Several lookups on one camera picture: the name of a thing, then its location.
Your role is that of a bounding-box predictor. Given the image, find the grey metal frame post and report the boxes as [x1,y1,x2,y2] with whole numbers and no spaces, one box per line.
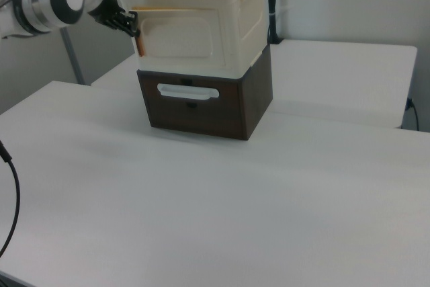
[59,27,85,87]

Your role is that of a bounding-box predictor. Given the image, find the white drawer handle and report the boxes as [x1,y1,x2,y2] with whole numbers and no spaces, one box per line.
[157,82,220,102]

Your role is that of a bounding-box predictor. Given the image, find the thick black cable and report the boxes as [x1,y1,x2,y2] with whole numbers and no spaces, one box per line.
[0,138,22,258]

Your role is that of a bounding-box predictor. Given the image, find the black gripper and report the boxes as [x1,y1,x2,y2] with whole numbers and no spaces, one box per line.
[88,0,141,38]

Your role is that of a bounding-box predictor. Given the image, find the cream plastic cabinet door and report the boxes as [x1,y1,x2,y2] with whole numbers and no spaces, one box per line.
[134,7,221,66]

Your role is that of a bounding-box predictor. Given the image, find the dark brown wooden drawer box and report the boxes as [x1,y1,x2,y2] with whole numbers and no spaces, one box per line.
[136,46,273,142]

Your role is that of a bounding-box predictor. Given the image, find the cream plastic storage cabinet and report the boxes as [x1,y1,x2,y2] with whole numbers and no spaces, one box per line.
[117,0,269,78]

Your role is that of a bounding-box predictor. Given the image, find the orange tape pull strip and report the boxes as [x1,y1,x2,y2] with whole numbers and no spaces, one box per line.
[132,6,148,58]

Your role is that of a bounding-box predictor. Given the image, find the thin black cable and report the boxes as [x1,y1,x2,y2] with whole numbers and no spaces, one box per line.
[405,97,421,130]

